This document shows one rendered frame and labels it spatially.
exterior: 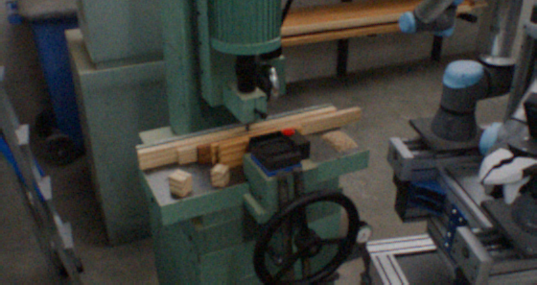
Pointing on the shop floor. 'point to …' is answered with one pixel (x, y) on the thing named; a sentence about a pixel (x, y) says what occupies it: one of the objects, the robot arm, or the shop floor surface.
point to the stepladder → (12, 138)
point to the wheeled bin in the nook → (54, 67)
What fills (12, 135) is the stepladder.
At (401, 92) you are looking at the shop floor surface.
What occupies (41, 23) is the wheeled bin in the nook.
